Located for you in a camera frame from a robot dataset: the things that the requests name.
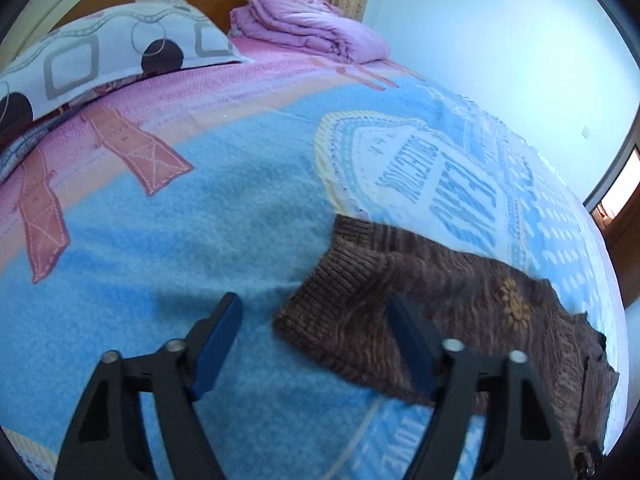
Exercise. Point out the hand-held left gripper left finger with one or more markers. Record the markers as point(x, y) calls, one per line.
point(220, 332)

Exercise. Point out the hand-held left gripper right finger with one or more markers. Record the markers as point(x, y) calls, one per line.
point(407, 332)

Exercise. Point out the brown knitted sweater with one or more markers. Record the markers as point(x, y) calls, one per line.
point(475, 280)

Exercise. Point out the blue pink printed blanket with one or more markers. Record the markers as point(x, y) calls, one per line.
point(200, 220)

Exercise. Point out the brown wooden door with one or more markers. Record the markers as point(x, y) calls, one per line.
point(625, 240)

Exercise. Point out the white patterned pillow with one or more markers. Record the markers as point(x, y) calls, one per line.
point(115, 35)

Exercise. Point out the folded purple quilt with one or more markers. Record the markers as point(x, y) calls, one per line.
point(310, 25)

